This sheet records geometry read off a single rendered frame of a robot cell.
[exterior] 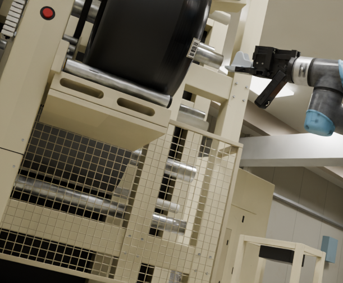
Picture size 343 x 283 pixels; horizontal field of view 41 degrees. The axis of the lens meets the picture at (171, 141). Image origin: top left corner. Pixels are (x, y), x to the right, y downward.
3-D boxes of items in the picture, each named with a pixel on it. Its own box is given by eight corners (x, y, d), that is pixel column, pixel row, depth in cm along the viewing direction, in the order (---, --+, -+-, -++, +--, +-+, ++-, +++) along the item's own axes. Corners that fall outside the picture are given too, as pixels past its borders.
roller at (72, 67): (60, 67, 132) (64, 53, 134) (58, 73, 136) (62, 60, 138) (171, 106, 142) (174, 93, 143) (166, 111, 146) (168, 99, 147)
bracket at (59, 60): (50, 69, 127) (60, 38, 130) (39, 104, 164) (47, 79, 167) (62, 73, 128) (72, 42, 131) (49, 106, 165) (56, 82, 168)
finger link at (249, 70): (240, 67, 132) (268, 70, 127) (239, 73, 132) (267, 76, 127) (233, 64, 128) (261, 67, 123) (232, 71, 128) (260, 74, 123)
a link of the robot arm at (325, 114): (350, 141, 114) (361, 100, 115) (313, 127, 111) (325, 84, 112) (330, 141, 122) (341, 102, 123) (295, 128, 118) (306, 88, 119)
